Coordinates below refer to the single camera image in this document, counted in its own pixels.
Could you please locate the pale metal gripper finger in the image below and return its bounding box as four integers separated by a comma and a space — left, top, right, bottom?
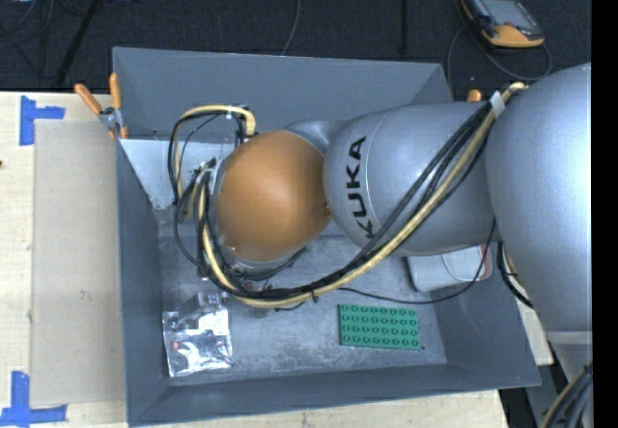
182, 291, 230, 324

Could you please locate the silver foil packet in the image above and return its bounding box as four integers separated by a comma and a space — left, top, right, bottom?
161, 306, 235, 379

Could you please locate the grey metal bin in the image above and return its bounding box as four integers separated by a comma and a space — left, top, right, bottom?
111, 46, 543, 427

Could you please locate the dark green flat block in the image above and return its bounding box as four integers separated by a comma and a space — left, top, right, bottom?
336, 303, 422, 351

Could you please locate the brown cardboard board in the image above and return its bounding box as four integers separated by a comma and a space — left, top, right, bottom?
28, 119, 127, 409

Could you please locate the white rounded container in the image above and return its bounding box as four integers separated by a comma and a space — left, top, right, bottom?
407, 243, 494, 295

